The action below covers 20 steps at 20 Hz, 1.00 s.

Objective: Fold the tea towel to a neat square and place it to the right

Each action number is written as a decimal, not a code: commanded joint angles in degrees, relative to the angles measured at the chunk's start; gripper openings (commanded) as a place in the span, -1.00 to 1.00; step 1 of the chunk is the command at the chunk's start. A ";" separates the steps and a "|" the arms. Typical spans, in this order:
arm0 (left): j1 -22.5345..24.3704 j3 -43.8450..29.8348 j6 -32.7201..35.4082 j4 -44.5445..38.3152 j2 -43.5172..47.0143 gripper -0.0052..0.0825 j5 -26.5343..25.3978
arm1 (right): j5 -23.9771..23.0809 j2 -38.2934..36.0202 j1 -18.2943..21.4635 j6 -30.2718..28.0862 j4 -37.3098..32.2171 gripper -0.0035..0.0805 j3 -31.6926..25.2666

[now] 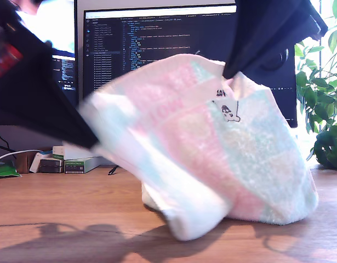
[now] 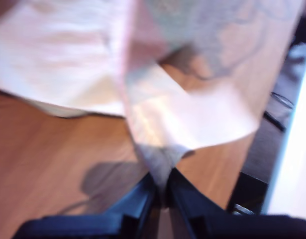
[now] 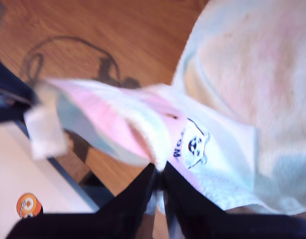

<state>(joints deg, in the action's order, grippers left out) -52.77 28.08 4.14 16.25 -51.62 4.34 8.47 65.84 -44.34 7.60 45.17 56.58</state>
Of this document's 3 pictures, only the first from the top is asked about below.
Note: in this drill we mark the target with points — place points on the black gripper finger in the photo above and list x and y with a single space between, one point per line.
34 104
256 33
310 24

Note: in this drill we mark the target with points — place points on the pastel checked tea towel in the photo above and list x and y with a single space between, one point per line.
184 137

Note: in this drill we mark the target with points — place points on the long white box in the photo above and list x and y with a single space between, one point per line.
58 152

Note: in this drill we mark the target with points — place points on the small dark grey box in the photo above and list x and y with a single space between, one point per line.
50 162
50 169

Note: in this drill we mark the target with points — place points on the brown cardboard box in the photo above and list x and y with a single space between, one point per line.
23 164

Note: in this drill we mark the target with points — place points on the white box with teal edge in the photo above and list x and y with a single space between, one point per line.
34 165

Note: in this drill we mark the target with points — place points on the green pouch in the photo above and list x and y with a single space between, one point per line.
4 170

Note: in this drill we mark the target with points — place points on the green and white box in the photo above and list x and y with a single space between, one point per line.
75 165

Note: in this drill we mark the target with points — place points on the black monitor with purple terminal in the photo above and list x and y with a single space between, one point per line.
64 33

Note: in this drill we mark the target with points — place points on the black Huawei monitor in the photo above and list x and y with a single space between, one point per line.
157 33

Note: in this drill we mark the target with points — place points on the green leafy houseplant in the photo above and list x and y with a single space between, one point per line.
325 148

